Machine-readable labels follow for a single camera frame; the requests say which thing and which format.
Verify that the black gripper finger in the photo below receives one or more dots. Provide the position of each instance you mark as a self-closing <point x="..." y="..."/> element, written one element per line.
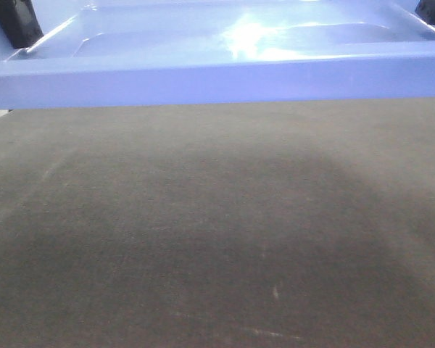
<point x="426" y="11"/>
<point x="19" y="22"/>

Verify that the blue plastic tray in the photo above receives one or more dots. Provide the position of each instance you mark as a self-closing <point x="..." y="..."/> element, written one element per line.
<point x="115" y="53"/>

